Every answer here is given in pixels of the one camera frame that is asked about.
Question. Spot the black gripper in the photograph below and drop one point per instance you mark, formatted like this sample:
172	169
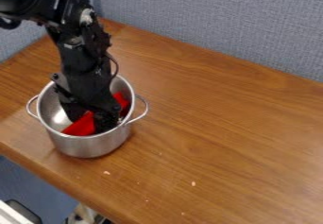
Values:
84	91

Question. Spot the red block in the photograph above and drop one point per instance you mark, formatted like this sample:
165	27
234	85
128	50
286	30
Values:
86	125

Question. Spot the stainless steel pot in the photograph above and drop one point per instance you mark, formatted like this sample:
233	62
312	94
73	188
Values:
94	145

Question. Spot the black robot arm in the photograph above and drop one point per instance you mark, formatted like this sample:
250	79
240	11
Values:
88	66

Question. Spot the white black object under table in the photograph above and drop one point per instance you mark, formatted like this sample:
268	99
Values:
85	215

